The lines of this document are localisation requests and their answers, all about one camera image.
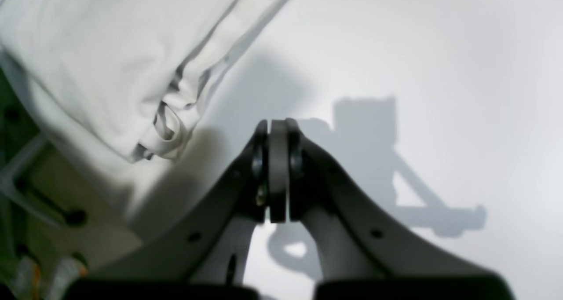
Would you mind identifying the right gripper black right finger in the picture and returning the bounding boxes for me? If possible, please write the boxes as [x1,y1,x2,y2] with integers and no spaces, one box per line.
[278,118,514,300]

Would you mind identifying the light grey T-shirt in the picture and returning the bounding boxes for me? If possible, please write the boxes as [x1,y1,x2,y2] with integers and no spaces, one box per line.
[1,0,288,161]

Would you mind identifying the side right gripper black left finger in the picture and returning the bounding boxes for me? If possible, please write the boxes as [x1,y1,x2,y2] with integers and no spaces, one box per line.
[66,120,280,300]

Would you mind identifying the clutter under table edge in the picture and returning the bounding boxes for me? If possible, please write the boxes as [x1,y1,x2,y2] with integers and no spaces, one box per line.
[0,71,88,300]

